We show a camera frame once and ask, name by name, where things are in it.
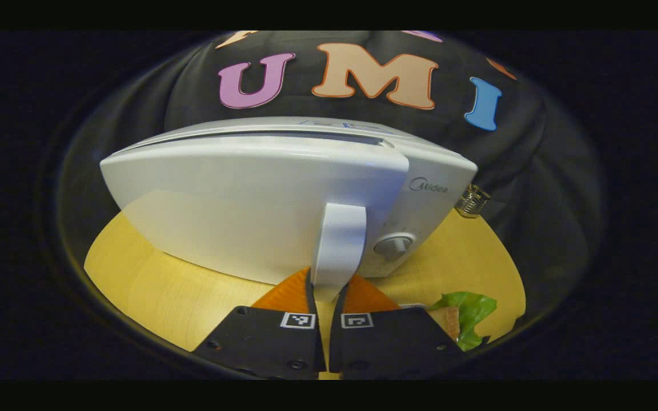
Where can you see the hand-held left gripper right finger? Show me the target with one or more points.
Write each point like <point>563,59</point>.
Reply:
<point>392,342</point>

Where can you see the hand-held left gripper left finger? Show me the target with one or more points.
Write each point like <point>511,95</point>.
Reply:
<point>260,342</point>

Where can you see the bread and lettuce sandwich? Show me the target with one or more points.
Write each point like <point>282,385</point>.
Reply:
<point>466,317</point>

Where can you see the white microwave oven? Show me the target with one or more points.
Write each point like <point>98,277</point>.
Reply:
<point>237,200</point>

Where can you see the clear glass cup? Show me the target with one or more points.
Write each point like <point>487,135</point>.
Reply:
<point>472,201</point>

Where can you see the black backdrop cloth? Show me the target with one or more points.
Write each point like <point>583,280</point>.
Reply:
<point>192,85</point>

